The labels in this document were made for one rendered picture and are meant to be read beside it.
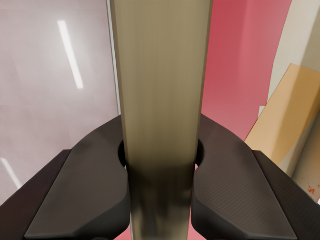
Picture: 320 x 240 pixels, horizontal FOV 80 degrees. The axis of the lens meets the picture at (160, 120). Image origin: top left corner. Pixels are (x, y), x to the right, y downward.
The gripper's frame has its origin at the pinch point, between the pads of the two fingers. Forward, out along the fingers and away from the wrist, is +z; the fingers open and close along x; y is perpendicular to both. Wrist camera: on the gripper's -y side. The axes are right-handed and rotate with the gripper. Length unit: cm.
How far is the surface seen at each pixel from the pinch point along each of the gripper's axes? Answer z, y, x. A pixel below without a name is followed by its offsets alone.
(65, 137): 4.6, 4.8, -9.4
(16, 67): 4.8, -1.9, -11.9
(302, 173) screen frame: 3.7, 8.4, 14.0
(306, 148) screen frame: 4.4, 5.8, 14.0
